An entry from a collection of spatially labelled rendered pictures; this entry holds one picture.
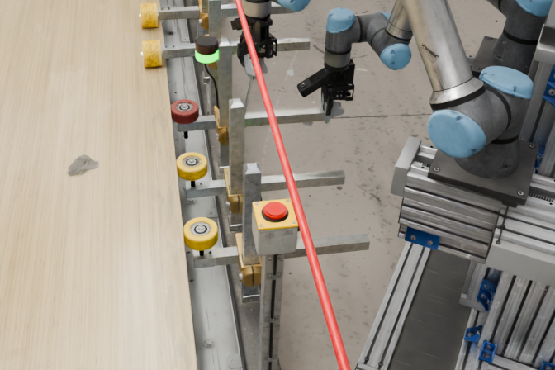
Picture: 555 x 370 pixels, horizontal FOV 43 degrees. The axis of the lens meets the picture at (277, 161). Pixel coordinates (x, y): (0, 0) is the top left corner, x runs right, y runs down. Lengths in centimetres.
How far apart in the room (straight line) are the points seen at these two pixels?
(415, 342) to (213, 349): 81
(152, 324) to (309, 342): 117
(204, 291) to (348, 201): 133
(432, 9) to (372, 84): 245
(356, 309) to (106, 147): 121
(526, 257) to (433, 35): 54
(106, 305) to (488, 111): 88
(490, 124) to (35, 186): 108
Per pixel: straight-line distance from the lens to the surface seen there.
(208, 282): 192
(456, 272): 261
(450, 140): 150
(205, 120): 206
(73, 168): 185
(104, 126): 200
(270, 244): 123
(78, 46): 238
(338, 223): 300
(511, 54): 208
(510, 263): 168
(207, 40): 189
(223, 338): 180
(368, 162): 333
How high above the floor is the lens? 206
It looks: 39 degrees down
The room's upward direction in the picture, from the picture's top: 3 degrees clockwise
